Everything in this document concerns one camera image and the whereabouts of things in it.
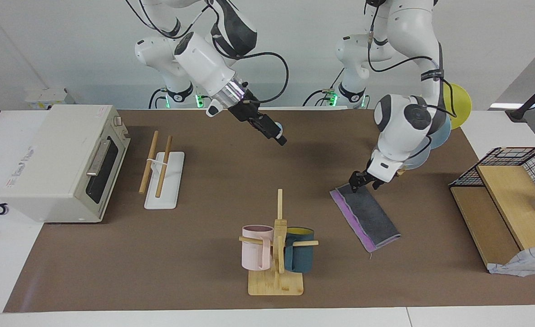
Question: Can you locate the purple grey towel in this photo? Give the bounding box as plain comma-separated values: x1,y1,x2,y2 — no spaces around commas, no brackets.
330,185,402,259

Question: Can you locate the wooden towel rack white base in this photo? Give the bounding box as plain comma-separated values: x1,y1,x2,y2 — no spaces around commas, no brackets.
139,131,185,210

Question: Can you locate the grey plate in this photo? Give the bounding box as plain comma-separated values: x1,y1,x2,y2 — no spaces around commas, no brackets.
401,145,431,171

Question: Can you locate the light blue plate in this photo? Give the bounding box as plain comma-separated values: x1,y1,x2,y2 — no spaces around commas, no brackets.
427,116,452,150

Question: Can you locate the dark teal mug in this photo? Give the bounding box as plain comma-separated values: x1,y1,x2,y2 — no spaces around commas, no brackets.
285,227,315,273

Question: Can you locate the brown table mat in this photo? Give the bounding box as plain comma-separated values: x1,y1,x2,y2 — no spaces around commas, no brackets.
3,109,535,313

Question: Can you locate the yellow plate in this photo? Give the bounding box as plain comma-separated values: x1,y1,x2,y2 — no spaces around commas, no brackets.
443,83,472,130

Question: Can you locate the pink mug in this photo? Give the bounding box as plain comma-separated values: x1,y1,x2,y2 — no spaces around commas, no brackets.
242,225,275,271

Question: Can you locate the wooden mug tree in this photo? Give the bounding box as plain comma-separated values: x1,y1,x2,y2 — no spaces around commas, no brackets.
239,189,319,296

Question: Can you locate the wooden shelf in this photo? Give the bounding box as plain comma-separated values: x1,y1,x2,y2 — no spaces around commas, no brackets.
449,154,535,273

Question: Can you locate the beige toaster oven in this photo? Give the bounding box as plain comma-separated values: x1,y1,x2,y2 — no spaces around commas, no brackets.
0,104,131,223

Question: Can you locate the white power strip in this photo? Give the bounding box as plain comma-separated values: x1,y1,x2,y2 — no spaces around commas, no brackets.
25,88,75,110

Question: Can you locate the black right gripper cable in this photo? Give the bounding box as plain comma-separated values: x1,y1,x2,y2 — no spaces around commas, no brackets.
231,51,290,106

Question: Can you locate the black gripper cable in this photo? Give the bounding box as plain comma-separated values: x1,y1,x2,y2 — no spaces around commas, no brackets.
231,51,290,106
366,0,455,119

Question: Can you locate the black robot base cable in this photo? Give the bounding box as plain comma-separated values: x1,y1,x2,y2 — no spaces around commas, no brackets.
303,68,345,108
148,88,170,109

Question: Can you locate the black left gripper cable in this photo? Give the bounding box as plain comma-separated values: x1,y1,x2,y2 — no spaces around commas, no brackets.
366,0,455,119

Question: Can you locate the wire basket on wooden box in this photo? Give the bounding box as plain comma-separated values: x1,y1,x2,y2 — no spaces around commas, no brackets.
487,244,535,277

